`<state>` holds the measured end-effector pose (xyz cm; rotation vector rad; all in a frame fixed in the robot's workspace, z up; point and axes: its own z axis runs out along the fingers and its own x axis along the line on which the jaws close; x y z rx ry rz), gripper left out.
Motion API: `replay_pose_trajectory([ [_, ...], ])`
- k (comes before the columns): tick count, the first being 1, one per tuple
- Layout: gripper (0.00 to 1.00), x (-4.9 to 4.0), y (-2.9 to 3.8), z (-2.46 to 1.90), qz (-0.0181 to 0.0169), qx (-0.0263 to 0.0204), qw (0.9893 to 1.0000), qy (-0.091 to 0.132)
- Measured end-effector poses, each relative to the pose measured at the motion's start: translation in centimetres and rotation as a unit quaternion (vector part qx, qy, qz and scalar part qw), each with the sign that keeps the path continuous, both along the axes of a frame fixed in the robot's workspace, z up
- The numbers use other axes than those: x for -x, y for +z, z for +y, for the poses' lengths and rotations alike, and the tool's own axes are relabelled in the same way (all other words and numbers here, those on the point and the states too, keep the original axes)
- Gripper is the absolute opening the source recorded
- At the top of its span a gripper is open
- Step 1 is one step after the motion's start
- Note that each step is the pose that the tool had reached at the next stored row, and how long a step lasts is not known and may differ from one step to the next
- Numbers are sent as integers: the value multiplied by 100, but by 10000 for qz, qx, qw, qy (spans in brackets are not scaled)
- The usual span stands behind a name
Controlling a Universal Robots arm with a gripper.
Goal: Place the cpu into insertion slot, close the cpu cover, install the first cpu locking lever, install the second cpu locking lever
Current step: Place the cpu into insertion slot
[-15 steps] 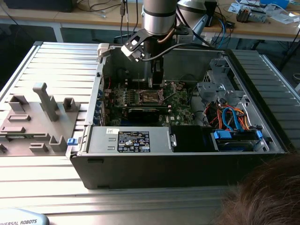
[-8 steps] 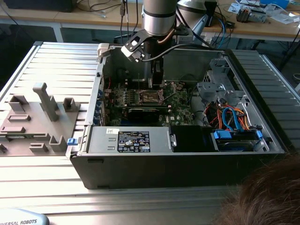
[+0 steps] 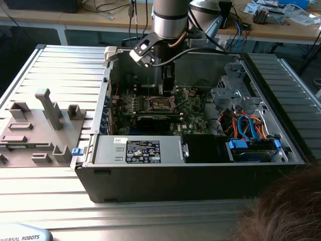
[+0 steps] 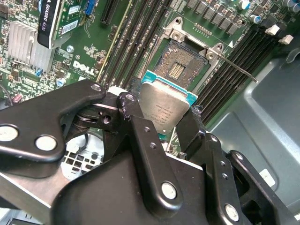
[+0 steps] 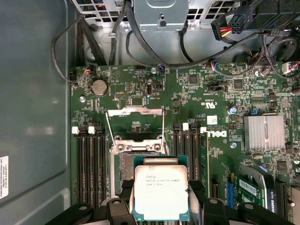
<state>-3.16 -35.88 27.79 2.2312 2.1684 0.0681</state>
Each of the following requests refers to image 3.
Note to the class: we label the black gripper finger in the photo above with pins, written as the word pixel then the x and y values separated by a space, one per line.
pixel 168 80

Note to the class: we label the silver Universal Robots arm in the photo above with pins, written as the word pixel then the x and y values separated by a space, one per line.
pixel 170 25

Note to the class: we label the CPU socket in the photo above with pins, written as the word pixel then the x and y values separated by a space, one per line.
pixel 160 104

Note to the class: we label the black RAM slot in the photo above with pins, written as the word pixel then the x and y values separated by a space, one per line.
pixel 144 90

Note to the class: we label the CPU cooler heat sink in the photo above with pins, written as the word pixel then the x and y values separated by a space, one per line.
pixel 259 16

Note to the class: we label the round coin battery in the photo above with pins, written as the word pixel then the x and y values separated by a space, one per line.
pixel 191 93

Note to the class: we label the green motherboard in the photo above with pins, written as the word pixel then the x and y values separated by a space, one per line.
pixel 193 118

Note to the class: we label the black graphics card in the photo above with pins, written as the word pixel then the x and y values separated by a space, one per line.
pixel 153 123

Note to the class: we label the metal disk bay cage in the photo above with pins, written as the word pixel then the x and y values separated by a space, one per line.
pixel 223 95

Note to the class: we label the white power strip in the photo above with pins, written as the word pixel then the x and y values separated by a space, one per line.
pixel 222 46

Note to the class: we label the blue expansion card retainer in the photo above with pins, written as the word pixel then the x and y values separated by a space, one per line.
pixel 107 100

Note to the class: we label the black upright box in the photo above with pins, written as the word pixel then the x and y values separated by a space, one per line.
pixel 225 15

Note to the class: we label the black plastic fan shroud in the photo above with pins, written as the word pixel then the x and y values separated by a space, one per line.
pixel 200 148

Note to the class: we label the wooden desk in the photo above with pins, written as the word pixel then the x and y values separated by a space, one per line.
pixel 276 31
pixel 87 18

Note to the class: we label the small black connector box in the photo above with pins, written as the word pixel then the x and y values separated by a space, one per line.
pixel 247 26

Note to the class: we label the grey power supply unit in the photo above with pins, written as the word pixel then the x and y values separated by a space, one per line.
pixel 110 150

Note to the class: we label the hard disk in blue carrier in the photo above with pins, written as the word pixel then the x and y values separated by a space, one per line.
pixel 237 144

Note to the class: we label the black PC case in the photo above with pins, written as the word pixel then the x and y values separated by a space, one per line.
pixel 175 183

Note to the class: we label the blue case latch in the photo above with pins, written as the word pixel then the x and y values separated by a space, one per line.
pixel 77 151

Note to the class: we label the black device case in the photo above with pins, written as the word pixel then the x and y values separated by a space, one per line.
pixel 42 5

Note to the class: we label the grey parts rack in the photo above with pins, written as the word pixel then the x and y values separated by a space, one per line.
pixel 40 130

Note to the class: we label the blue box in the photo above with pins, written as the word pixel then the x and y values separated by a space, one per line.
pixel 296 3

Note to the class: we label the clear plastic bag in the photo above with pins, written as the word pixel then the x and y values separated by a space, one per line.
pixel 306 18

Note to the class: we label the person's brown haired head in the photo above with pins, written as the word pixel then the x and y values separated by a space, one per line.
pixel 288 208

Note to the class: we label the pale blue teach pendant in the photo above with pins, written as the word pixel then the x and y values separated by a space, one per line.
pixel 22 236

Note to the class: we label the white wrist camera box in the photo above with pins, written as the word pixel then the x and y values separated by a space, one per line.
pixel 143 59

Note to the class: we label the grey metal drive bracket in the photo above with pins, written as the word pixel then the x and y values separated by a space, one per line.
pixel 276 17

